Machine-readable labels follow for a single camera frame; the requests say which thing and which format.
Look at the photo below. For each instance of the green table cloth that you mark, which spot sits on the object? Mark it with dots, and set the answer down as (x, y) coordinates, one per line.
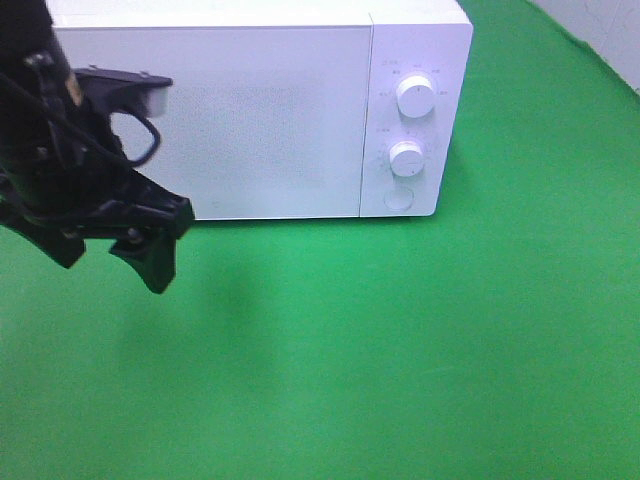
(496, 339)

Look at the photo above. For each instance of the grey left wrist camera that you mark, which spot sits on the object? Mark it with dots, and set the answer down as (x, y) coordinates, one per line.
(111, 91)

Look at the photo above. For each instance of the round white door button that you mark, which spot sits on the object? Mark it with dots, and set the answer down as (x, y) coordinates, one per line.
(399, 199)

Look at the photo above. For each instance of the white microwave door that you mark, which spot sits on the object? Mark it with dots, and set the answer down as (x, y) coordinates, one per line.
(259, 123)

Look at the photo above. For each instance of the white microwave knob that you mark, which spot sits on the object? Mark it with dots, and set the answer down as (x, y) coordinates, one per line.
(415, 96)
(407, 158)

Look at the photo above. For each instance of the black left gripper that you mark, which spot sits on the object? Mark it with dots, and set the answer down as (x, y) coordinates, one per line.
(65, 177)

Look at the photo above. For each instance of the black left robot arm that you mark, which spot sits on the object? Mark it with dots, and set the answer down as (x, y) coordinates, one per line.
(33, 62)

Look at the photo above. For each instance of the white microwave oven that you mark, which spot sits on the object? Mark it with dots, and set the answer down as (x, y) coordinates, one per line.
(432, 38)

